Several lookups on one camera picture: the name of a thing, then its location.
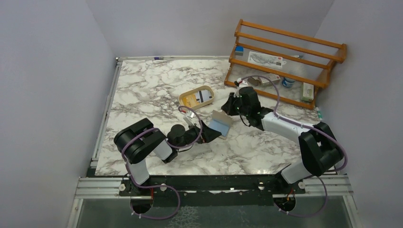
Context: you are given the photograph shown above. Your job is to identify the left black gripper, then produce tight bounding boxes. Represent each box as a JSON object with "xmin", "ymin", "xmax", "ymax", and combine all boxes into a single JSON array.
[{"xmin": 176, "ymin": 120, "xmax": 221, "ymax": 150}]

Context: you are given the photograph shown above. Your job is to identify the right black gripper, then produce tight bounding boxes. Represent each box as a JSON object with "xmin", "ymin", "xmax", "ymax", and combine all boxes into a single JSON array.
[{"xmin": 221, "ymin": 93, "xmax": 249, "ymax": 117}]

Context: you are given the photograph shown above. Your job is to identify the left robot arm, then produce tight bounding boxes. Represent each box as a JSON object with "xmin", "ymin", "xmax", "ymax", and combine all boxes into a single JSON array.
[{"xmin": 114, "ymin": 118, "xmax": 221, "ymax": 195}]

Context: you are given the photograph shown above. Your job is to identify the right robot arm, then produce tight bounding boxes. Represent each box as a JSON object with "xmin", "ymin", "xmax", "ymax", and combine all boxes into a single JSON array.
[{"xmin": 221, "ymin": 86, "xmax": 345, "ymax": 193}]

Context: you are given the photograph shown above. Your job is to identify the white black card in tray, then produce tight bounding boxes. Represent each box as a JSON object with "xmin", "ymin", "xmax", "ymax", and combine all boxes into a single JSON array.
[{"xmin": 194, "ymin": 90, "xmax": 212, "ymax": 104}]

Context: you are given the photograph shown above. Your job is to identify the orange card in tray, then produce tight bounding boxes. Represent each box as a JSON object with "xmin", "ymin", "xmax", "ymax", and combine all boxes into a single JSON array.
[{"xmin": 182, "ymin": 95, "xmax": 198, "ymax": 108}]

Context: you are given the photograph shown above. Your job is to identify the beige oval tray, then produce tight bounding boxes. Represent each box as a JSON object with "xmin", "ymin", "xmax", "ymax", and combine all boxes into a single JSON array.
[{"xmin": 178, "ymin": 85, "xmax": 215, "ymax": 110}]

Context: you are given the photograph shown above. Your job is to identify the brown small object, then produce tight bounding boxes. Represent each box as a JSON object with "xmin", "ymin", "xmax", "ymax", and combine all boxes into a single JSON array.
[{"xmin": 247, "ymin": 77, "xmax": 261, "ymax": 86}]

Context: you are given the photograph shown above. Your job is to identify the grey box with red label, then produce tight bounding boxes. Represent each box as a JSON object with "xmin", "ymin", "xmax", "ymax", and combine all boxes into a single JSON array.
[{"xmin": 258, "ymin": 73, "xmax": 281, "ymax": 86}]

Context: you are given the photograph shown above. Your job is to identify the clear packet with red label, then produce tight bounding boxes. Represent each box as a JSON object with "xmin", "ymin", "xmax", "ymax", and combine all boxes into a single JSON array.
[{"xmin": 248, "ymin": 51, "xmax": 287, "ymax": 69}]

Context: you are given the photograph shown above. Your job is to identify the blue white small box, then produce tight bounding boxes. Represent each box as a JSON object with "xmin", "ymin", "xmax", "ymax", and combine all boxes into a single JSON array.
[{"xmin": 234, "ymin": 46, "xmax": 244, "ymax": 56}]

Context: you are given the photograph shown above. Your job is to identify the blue white bottle cap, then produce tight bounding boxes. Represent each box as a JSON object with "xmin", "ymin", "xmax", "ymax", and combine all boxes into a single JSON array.
[{"xmin": 281, "ymin": 77, "xmax": 295, "ymax": 88}]

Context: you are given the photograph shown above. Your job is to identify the wooden shelf rack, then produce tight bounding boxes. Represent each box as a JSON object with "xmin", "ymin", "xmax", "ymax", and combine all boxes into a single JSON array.
[{"xmin": 224, "ymin": 19, "xmax": 347, "ymax": 109}]

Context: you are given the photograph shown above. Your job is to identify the green white small box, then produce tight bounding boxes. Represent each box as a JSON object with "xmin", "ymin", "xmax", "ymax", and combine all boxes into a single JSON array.
[{"xmin": 301, "ymin": 83, "xmax": 314, "ymax": 102}]

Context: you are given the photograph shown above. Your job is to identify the green white tube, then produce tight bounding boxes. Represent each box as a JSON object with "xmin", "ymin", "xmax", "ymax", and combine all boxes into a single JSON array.
[{"xmin": 315, "ymin": 107, "xmax": 323, "ymax": 121}]

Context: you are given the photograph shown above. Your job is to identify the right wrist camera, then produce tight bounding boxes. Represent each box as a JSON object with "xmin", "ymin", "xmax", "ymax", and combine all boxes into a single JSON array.
[{"xmin": 233, "ymin": 78, "xmax": 249, "ymax": 97}]

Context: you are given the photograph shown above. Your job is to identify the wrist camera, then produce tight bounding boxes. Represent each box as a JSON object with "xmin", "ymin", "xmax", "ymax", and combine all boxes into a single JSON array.
[
  {"xmin": 233, "ymin": 78, "xmax": 249, "ymax": 97},
  {"xmin": 183, "ymin": 111, "xmax": 195, "ymax": 127}
]

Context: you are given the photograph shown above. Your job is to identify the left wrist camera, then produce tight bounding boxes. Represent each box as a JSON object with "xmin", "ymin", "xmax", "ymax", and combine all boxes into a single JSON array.
[{"xmin": 183, "ymin": 111, "xmax": 195, "ymax": 127}]

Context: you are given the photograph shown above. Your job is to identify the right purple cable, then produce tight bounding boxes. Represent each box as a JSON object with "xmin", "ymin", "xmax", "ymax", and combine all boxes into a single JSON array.
[{"xmin": 240, "ymin": 75, "xmax": 348, "ymax": 219}]

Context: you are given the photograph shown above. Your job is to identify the purple cable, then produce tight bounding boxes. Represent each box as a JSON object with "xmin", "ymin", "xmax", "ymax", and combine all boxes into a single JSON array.
[
  {"xmin": 240, "ymin": 75, "xmax": 348, "ymax": 219},
  {"xmin": 121, "ymin": 105, "xmax": 203, "ymax": 220}
]

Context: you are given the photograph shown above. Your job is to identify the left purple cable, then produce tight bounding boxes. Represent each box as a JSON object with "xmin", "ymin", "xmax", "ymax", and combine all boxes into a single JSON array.
[{"xmin": 121, "ymin": 105, "xmax": 203, "ymax": 220}]

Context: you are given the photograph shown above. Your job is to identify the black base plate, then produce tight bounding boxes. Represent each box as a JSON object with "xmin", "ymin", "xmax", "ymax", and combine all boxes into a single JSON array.
[{"xmin": 86, "ymin": 168, "xmax": 306, "ymax": 208}]

